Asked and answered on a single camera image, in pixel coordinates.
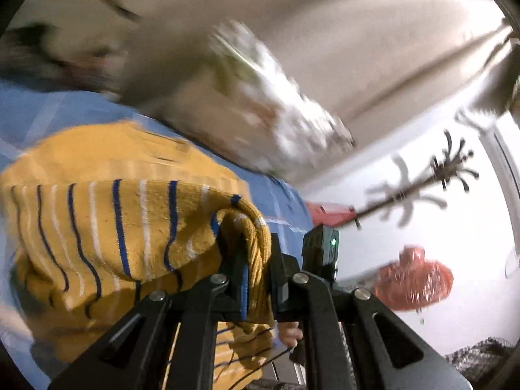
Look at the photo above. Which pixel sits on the red box beside bed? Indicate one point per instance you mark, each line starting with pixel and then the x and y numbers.
pixel 330 214

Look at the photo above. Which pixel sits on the white pillow with tree print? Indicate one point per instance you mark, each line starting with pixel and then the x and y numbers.
pixel 25 60

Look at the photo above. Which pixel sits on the dark coat rack stand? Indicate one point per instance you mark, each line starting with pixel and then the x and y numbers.
pixel 442 171

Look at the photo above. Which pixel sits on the beige padded headboard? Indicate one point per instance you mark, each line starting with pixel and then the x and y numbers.
pixel 375 64

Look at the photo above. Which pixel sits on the blue plaid bed sheet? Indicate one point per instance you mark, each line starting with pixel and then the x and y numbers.
pixel 29 116

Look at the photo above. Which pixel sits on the person's right hand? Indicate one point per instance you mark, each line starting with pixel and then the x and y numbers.
pixel 290 333

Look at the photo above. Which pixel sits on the red plastic bag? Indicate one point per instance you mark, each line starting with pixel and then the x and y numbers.
pixel 413 282

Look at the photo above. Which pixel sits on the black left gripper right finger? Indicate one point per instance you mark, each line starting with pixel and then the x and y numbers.
pixel 351 339

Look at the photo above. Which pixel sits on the yellow striped knit sweater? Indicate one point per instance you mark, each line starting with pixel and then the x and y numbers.
pixel 101 215

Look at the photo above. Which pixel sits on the white pillow with leaf print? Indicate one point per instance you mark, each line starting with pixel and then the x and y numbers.
pixel 225 90

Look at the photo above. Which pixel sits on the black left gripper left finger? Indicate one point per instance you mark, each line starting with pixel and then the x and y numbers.
pixel 165 341

